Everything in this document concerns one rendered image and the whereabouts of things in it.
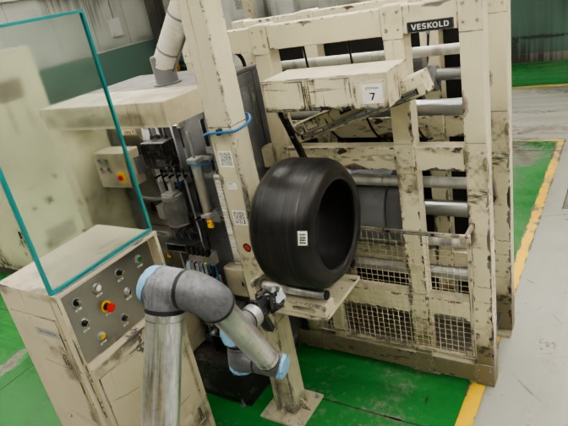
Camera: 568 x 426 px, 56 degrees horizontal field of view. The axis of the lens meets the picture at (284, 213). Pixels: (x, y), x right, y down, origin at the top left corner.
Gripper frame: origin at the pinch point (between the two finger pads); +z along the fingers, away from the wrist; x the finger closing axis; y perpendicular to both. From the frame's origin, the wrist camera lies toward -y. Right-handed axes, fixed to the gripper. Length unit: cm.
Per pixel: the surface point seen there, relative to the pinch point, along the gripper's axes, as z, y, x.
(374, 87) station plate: 42, 77, -29
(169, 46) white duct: 41, 104, 77
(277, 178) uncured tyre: 15.5, 45.6, 5.7
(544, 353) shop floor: 129, -85, -84
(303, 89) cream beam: 42, 79, 4
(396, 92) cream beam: 52, 74, -34
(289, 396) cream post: 36, -82, 29
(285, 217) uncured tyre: 4.5, 32.9, -3.0
